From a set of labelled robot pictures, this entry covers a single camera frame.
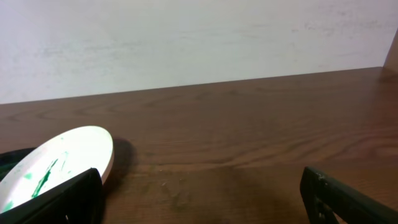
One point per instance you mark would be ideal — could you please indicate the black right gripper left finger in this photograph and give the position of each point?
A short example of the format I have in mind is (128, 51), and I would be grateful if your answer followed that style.
(78, 200)

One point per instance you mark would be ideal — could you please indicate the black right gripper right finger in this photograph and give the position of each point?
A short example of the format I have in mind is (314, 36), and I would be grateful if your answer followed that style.
(325, 199)

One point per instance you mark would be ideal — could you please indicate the white plate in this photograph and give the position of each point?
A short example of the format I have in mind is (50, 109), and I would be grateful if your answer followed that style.
(56, 161)

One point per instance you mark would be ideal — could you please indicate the round black tray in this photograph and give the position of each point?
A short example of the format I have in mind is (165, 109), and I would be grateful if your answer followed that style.
(9, 160)

